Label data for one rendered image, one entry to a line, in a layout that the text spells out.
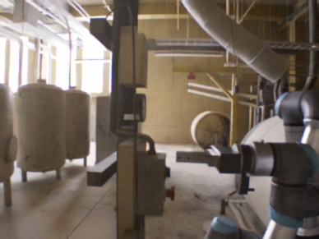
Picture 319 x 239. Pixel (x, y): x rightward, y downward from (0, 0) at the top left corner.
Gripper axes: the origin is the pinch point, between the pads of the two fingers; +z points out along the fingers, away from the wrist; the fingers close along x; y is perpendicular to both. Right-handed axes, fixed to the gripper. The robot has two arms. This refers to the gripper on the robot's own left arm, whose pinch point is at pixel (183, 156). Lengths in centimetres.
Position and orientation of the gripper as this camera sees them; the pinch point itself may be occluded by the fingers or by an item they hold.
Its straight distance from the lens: 58.3
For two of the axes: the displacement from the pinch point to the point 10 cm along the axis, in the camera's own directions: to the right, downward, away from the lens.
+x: -0.8, 0.4, -10.0
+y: 0.2, -10.0, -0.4
